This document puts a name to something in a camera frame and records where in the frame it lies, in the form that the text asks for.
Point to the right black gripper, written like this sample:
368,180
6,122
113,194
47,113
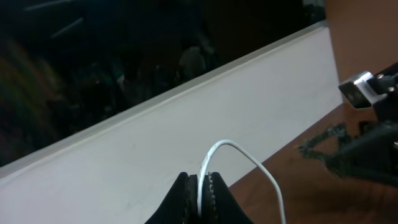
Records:
373,154

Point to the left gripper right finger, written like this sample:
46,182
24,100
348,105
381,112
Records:
221,206

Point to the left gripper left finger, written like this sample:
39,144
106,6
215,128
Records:
180,204

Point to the cardboard side panel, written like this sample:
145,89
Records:
363,35

